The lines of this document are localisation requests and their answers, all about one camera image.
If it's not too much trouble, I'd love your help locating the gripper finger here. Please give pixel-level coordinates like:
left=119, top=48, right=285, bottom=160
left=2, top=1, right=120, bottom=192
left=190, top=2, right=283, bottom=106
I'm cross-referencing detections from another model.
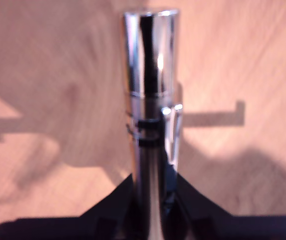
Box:
left=176, top=172, right=233, bottom=240
left=82, top=174, right=137, bottom=240

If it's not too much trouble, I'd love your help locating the metallic laser pointer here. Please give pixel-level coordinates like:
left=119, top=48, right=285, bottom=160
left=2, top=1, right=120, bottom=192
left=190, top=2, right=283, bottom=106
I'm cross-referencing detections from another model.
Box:
left=121, top=8, right=183, bottom=240

